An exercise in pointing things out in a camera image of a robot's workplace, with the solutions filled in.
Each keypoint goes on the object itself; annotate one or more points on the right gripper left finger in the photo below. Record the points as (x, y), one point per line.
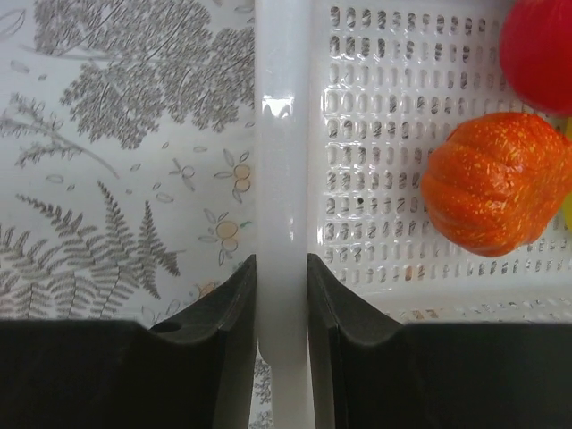
(193, 370)

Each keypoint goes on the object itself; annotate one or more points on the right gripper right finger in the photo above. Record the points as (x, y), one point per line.
(370, 371)

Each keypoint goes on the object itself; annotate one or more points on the fake orange pumpkin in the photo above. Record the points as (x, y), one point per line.
(496, 181)

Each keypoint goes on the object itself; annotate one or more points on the fake mango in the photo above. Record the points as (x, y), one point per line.
(567, 210)

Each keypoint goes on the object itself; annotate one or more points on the white plastic basket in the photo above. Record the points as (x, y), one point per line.
(352, 96)

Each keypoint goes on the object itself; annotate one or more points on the fake red apple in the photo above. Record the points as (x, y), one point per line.
(535, 54)

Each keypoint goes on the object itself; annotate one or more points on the floral table mat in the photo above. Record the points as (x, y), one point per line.
(127, 160)

